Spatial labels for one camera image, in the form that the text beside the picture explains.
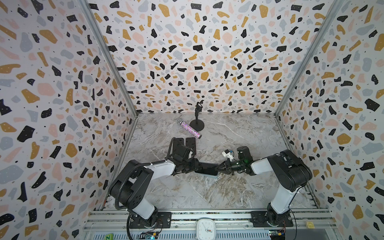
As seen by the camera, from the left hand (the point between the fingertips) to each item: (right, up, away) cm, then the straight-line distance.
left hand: (200, 165), depth 89 cm
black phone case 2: (-7, +11, +17) cm, 22 cm away
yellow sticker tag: (+53, -25, -17) cm, 61 cm away
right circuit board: (+37, -29, -17) cm, 50 cm away
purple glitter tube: (-9, +21, +21) cm, 31 cm away
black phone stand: (-2, +24, +24) cm, 35 cm away
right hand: (+8, -1, -2) cm, 9 cm away
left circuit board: (-25, -28, -19) cm, 42 cm away
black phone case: (-14, +13, +18) cm, 27 cm away
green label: (-41, -27, -21) cm, 54 cm away
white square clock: (+3, -25, -20) cm, 32 cm away
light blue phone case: (+4, -6, -1) cm, 7 cm away
